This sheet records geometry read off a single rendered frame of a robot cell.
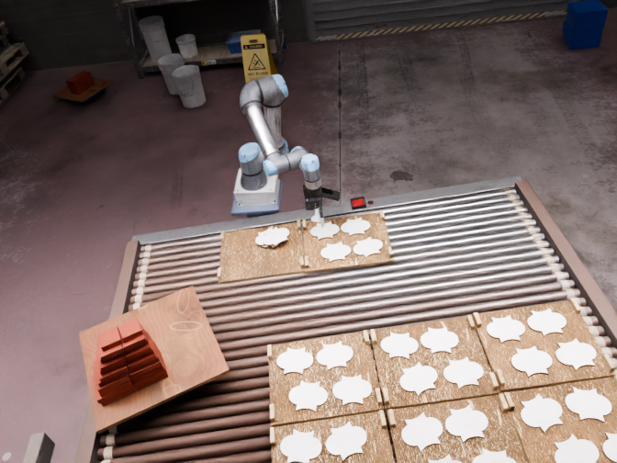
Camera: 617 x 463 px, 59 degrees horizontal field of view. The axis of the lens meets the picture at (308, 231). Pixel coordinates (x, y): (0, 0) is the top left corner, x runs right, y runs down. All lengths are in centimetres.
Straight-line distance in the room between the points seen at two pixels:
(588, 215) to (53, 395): 376
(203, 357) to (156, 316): 33
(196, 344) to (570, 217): 295
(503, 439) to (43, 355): 296
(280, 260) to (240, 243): 25
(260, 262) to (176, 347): 62
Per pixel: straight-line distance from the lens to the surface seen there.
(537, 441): 205
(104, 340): 201
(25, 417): 378
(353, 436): 200
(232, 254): 267
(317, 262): 253
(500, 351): 222
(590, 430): 212
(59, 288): 442
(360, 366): 215
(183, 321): 231
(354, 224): 269
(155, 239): 295
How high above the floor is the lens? 272
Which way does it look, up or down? 41 degrees down
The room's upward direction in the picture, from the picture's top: 10 degrees counter-clockwise
